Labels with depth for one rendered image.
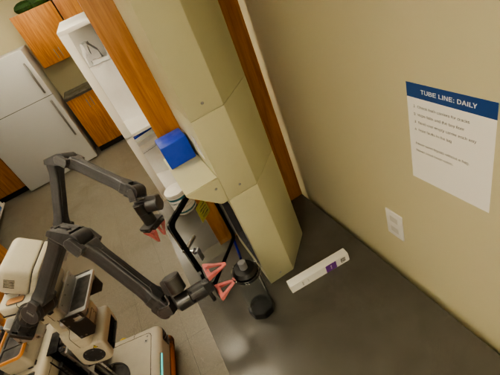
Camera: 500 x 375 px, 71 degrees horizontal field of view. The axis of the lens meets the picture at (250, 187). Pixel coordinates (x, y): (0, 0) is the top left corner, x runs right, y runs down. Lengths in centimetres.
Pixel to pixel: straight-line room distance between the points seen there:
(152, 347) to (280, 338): 128
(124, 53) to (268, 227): 78
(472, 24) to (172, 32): 64
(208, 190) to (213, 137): 17
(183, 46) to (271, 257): 83
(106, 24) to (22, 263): 99
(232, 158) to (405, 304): 76
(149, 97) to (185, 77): 40
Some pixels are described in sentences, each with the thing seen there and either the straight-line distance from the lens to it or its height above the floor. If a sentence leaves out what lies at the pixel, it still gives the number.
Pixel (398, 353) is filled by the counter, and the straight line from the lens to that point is 126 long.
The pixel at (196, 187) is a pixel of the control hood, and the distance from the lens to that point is 111.
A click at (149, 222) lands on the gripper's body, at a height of 125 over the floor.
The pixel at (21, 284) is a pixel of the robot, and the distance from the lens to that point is 173.
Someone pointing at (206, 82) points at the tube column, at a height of 179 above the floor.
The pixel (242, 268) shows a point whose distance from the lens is 123.
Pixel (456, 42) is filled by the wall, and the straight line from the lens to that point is 77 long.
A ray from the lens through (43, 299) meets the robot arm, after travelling 154.
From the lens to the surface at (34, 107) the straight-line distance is 601.
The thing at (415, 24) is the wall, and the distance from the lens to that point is 82.
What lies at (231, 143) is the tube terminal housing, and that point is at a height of 159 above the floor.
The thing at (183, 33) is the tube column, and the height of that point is 192.
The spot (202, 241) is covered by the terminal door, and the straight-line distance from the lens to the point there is 141.
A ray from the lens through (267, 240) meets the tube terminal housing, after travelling 132.
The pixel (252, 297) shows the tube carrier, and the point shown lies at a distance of 130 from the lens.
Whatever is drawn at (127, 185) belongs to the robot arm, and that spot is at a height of 142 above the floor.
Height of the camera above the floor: 208
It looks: 35 degrees down
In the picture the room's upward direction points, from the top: 24 degrees counter-clockwise
